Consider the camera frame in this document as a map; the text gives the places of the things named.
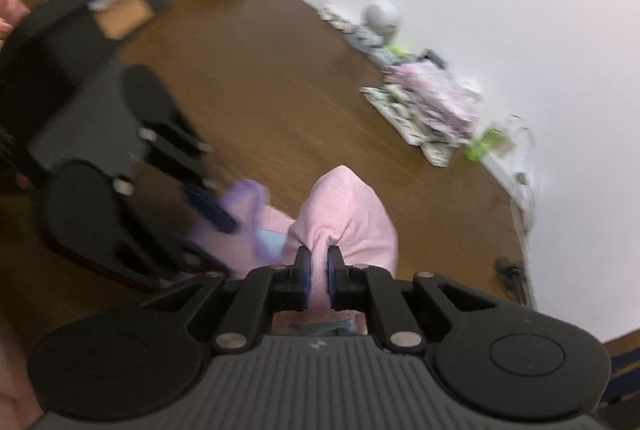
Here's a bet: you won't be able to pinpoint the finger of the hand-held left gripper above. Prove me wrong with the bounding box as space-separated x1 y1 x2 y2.
112 190 235 295
137 123 239 235

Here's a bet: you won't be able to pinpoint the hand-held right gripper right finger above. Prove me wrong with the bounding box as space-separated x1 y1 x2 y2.
326 246 521 356

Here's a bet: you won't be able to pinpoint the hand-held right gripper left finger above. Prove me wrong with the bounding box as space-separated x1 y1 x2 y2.
140 246 314 355

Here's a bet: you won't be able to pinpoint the pink garment with purple trim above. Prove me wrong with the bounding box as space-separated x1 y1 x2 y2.
175 165 401 337

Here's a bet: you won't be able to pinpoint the person's left hand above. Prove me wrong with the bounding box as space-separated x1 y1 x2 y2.
0 0 32 42

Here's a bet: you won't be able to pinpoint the small dark object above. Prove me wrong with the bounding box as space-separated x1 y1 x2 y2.
495 257 527 293

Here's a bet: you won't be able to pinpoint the black white patterned cloth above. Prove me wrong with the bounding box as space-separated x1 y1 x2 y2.
360 84 473 169

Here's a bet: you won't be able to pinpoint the green packet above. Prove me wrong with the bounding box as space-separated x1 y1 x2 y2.
464 126 507 162

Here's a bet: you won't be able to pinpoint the pink floral folded cloth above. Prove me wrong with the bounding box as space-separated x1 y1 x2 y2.
384 59 485 143

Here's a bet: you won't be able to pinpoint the clear bag with green item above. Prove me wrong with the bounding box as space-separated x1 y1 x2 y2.
492 114 538 236

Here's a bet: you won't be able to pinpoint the small patterned packets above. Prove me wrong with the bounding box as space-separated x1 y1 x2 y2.
317 4 388 54

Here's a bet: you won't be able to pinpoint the grey ball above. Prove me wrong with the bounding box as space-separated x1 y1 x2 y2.
362 0 404 45

